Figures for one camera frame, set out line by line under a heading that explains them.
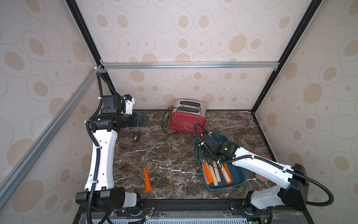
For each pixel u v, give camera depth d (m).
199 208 0.74
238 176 0.83
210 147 0.56
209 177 0.80
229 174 0.84
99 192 0.37
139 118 0.61
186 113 0.95
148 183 0.81
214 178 0.82
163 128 1.08
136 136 1.01
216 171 0.84
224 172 0.81
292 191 0.39
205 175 0.82
